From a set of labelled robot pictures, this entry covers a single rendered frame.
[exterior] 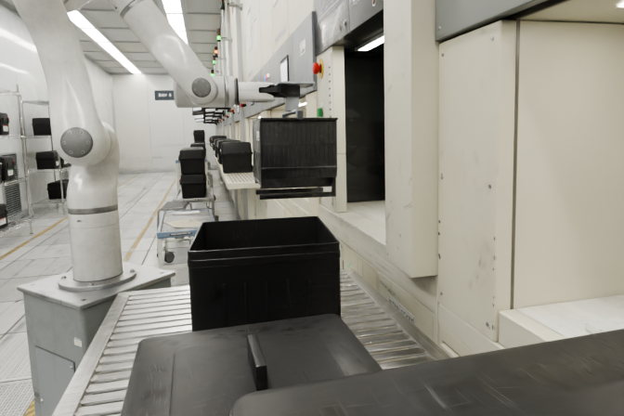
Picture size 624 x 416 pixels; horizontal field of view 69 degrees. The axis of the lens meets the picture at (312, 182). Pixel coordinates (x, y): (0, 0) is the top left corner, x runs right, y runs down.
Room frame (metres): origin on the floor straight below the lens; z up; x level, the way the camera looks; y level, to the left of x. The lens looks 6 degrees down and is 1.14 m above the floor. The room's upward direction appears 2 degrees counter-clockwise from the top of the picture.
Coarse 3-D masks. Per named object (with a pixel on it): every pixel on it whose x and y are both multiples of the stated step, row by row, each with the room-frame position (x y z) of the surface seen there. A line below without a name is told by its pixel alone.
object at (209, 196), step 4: (180, 188) 5.59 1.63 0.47; (208, 188) 5.62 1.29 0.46; (212, 188) 5.61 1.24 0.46; (180, 192) 5.33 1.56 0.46; (208, 192) 5.27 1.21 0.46; (212, 192) 5.24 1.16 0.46; (176, 196) 4.91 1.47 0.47; (180, 196) 5.01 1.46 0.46; (208, 196) 4.94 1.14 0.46; (212, 196) 4.93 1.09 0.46; (176, 200) 4.76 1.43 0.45; (180, 200) 4.77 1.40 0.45; (184, 200) 4.78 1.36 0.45; (188, 200) 4.79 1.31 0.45; (192, 200) 4.80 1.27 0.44; (196, 200) 4.81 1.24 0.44; (200, 200) 4.81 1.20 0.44; (204, 200) 4.83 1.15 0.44; (208, 200) 4.83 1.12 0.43; (212, 200) 4.84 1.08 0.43; (212, 204) 4.85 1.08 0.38; (200, 208) 5.66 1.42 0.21; (204, 208) 5.67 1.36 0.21; (208, 208) 5.68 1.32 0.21; (212, 208) 4.85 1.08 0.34; (212, 212) 4.85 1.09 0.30; (216, 216) 5.71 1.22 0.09; (216, 220) 5.71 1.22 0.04
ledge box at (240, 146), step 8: (224, 144) 3.83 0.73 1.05; (232, 144) 3.84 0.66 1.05; (240, 144) 3.85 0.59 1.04; (248, 144) 3.86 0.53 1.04; (224, 152) 3.82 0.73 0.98; (232, 152) 3.83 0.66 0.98; (240, 152) 3.84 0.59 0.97; (248, 152) 3.85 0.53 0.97; (224, 160) 3.82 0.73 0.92; (232, 160) 3.84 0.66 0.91; (240, 160) 3.85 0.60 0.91; (248, 160) 3.86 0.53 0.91; (224, 168) 3.83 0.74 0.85; (232, 168) 3.84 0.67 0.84; (240, 168) 3.85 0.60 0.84; (248, 168) 3.86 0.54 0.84
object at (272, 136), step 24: (264, 120) 1.17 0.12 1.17; (288, 120) 1.19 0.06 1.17; (312, 120) 1.20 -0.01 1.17; (336, 120) 1.22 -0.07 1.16; (264, 144) 1.17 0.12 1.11; (288, 144) 1.19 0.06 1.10; (312, 144) 1.20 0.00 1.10; (336, 144) 1.22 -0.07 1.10; (264, 168) 1.17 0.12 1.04; (288, 168) 1.18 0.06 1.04; (312, 168) 1.20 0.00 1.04; (336, 168) 1.21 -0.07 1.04; (264, 192) 1.33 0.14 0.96; (288, 192) 1.34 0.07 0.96; (312, 192) 1.25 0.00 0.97
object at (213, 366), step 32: (288, 320) 0.64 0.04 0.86; (320, 320) 0.64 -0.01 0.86; (160, 352) 0.55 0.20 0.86; (192, 352) 0.55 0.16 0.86; (224, 352) 0.55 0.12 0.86; (256, 352) 0.49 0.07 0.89; (288, 352) 0.54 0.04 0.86; (320, 352) 0.54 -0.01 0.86; (352, 352) 0.54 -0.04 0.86; (128, 384) 0.48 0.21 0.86; (160, 384) 0.48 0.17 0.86; (192, 384) 0.47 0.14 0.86; (224, 384) 0.47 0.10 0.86; (256, 384) 0.46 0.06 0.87; (288, 384) 0.47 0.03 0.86
